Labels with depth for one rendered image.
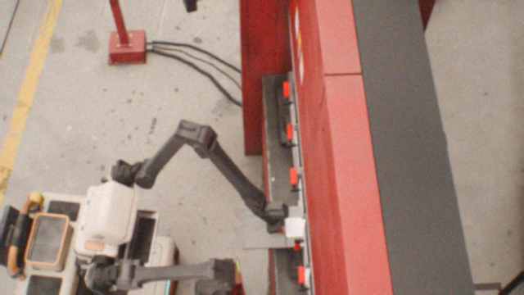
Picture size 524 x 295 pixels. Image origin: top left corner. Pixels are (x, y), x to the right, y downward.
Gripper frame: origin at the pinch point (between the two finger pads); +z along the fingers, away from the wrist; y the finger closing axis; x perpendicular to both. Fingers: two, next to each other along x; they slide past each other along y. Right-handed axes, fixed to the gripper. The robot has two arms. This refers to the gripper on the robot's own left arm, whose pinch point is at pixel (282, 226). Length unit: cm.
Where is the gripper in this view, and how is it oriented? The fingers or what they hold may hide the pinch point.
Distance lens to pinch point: 299.7
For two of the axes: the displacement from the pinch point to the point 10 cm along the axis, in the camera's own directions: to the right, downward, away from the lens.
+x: -8.9, 2.5, 3.8
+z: 4.5, 4.0, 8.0
